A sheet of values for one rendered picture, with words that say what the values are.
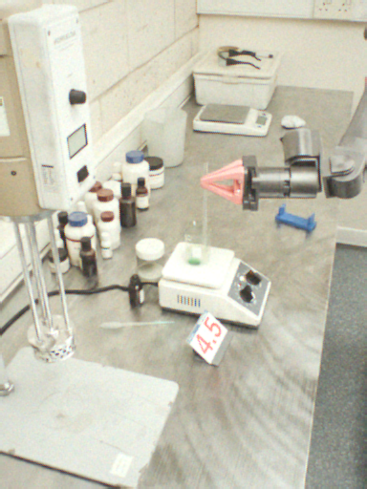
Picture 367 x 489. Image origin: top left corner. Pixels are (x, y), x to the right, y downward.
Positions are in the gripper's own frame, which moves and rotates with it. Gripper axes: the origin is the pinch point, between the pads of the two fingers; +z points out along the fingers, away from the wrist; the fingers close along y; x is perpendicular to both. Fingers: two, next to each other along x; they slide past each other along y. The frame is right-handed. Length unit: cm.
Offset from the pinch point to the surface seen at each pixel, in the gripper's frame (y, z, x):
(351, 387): -43, -52, 101
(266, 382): 23.0, -10.5, 26.1
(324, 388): -42, -43, 101
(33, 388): 26.3, 28.1, 24.9
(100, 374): 23.0, 17.5, 24.9
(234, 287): 5.2, -5.8, 19.9
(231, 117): -91, -9, 21
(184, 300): 6.6, 3.7, 22.0
